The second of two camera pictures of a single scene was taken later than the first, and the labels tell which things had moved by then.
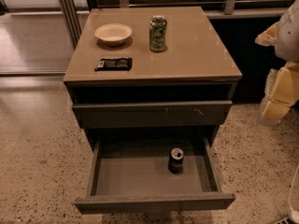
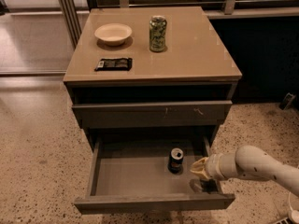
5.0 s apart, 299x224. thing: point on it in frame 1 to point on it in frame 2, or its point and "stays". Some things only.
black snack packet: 114,64 stays
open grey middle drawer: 130,175 stays
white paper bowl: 113,34 stays
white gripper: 288,36 to 213,167
